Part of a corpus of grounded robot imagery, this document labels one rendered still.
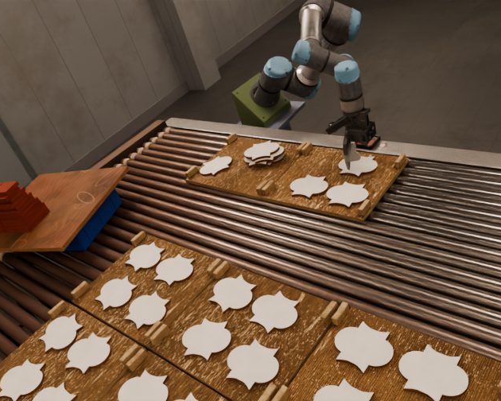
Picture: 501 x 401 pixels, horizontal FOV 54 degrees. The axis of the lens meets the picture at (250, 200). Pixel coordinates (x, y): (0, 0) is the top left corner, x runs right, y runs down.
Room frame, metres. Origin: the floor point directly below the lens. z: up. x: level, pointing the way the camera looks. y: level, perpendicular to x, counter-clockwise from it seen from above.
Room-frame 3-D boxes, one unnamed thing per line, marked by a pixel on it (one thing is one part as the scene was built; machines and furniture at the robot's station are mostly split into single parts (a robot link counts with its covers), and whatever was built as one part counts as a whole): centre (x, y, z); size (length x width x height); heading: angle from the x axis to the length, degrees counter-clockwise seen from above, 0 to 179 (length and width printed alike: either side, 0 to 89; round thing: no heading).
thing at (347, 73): (1.43, -0.42, 1.27); 0.09 x 0.08 x 0.11; 165
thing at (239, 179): (1.75, -0.04, 0.93); 0.41 x 0.35 x 0.02; 40
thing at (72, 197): (1.78, 0.78, 1.03); 0.50 x 0.50 x 0.02; 62
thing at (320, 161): (1.44, -0.31, 0.93); 0.41 x 0.35 x 0.02; 41
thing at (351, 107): (1.43, -0.42, 1.19); 0.08 x 0.08 x 0.05
